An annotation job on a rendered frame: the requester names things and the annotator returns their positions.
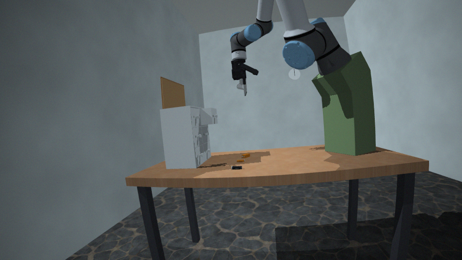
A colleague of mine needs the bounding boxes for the white chest of drawers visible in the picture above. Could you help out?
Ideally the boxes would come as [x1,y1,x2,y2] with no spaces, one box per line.
[160,106,208,169]

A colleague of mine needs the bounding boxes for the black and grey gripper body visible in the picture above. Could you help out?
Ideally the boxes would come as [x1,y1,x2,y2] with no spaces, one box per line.
[231,58,246,80]

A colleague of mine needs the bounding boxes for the grey drawer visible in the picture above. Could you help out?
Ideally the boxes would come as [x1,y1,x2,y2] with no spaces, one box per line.
[201,126,209,143]
[195,145,205,166]
[192,127,203,147]
[200,108,218,125]
[191,107,201,126]
[203,142,211,160]

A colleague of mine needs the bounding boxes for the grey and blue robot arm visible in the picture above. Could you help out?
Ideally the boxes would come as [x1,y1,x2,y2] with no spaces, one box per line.
[230,0,351,76]

